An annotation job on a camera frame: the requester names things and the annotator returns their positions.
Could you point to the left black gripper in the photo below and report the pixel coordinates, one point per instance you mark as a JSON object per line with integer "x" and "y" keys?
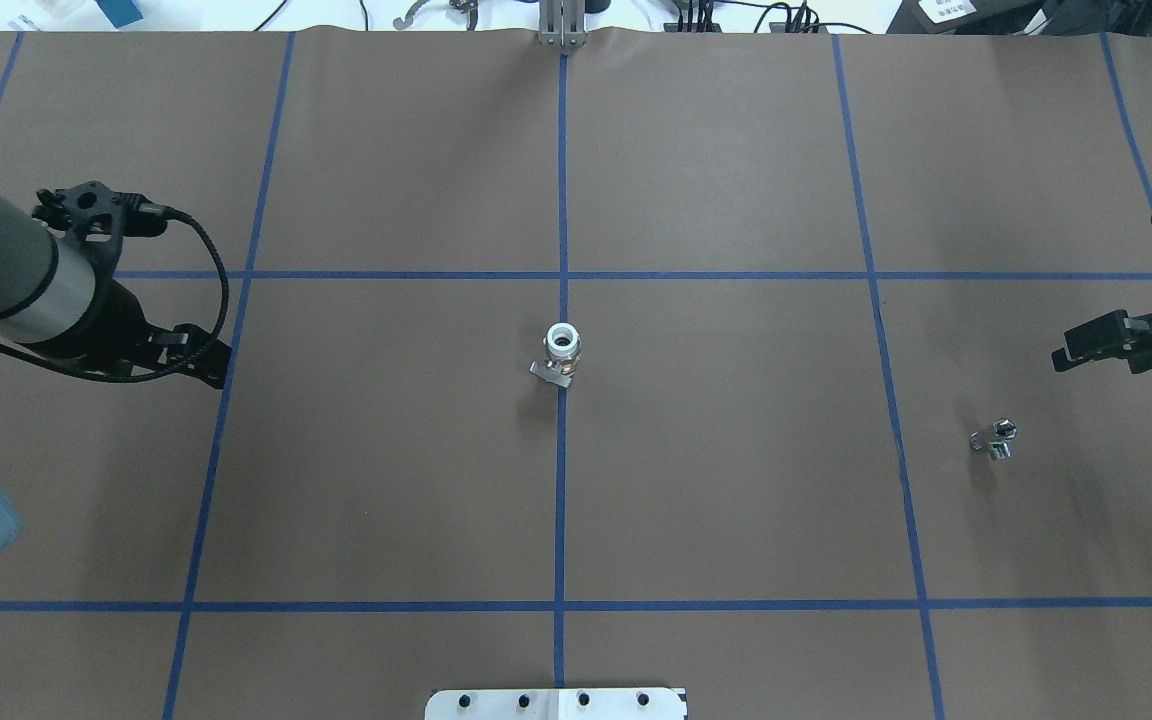
{"x": 116, "y": 322}

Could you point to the chrome metal pipe fitting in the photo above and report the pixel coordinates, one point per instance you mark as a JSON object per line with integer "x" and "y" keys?
{"x": 995, "y": 441}

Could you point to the white brass PPR valve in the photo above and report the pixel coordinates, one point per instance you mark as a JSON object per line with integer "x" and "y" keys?
{"x": 562, "y": 351}

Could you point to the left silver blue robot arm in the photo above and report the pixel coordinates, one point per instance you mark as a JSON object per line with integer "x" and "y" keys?
{"x": 62, "y": 308}

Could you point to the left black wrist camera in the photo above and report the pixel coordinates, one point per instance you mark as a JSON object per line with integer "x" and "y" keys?
{"x": 95, "y": 221}

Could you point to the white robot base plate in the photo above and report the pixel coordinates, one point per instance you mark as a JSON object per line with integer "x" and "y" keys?
{"x": 560, "y": 703}

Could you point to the aluminium frame post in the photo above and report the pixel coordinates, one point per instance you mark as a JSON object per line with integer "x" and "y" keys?
{"x": 561, "y": 24}

